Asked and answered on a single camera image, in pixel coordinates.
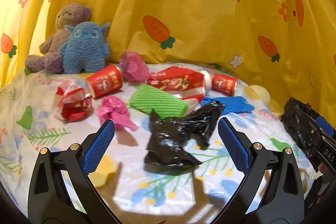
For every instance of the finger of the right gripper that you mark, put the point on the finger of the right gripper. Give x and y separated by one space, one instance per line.
325 126

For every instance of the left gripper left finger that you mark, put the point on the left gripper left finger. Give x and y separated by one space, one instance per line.
60 189

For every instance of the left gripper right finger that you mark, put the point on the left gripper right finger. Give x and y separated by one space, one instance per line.
271 190

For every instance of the blue foam net sleeve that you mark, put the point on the blue foam net sleeve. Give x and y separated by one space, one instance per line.
237 105

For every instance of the red white wrapper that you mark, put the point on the red white wrapper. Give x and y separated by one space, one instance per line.
71 102

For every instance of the small red paper cup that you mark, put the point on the small red paper cup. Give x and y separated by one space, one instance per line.
224 84

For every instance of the magenta plastic bag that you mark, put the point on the magenta plastic bag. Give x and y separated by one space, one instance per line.
133 68
114 109

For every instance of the black plastic bag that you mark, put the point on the black plastic bag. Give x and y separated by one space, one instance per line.
169 135

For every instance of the large red paper cup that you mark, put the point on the large red paper cup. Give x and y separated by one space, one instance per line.
104 81

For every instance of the red snack package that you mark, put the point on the red snack package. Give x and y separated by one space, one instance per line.
183 83

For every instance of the green foam net sleeve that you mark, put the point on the green foam net sleeve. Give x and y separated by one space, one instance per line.
147 99

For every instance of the right hand with glove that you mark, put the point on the right hand with glove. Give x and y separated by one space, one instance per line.
322 167

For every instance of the cream round plush ball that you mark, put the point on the cream round plush ball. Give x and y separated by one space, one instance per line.
262 93

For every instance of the yellow carrot print curtain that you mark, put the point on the yellow carrot print curtain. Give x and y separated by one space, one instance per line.
286 46

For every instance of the floral white bed sheet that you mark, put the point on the floral white bed sheet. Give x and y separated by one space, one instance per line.
135 192

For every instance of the purple teddy bear plush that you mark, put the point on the purple teddy bear plush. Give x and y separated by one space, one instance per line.
51 60

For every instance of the blue monster plush toy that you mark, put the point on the blue monster plush toy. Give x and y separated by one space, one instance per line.
86 49

